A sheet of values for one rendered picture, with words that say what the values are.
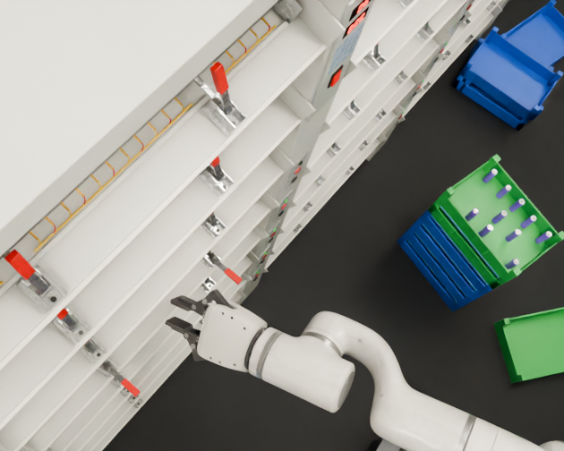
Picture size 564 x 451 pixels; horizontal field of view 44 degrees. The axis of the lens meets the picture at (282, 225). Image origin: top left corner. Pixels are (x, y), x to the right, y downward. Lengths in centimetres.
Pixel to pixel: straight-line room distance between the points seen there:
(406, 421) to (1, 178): 74
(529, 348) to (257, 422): 94
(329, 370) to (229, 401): 112
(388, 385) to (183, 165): 51
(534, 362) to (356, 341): 139
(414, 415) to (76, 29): 75
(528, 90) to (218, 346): 185
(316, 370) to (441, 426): 20
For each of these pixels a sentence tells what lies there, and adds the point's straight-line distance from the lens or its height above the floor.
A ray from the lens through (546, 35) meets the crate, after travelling 302.
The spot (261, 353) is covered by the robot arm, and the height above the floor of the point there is 108.
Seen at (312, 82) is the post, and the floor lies 140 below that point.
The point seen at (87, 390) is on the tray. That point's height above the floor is 93.
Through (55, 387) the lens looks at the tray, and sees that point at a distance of 110.
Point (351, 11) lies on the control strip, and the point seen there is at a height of 154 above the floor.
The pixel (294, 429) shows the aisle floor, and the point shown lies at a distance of 222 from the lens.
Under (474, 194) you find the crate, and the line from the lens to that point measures 209.
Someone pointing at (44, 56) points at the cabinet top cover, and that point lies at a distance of 54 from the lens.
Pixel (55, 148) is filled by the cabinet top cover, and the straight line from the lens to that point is 50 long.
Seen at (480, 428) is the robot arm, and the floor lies 119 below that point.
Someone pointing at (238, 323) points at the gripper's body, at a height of 106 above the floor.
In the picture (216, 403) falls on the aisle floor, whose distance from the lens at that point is 220.
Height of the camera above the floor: 219
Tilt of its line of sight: 70 degrees down
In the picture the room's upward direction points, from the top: 22 degrees clockwise
